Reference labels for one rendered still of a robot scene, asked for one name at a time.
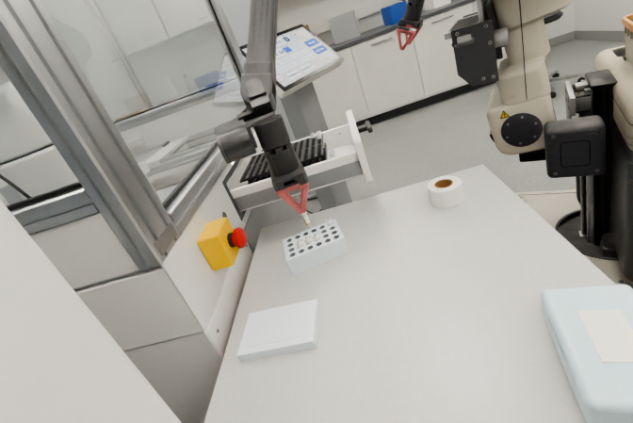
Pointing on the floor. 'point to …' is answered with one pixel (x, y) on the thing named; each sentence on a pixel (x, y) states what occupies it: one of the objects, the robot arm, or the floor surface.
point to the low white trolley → (413, 316)
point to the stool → (557, 69)
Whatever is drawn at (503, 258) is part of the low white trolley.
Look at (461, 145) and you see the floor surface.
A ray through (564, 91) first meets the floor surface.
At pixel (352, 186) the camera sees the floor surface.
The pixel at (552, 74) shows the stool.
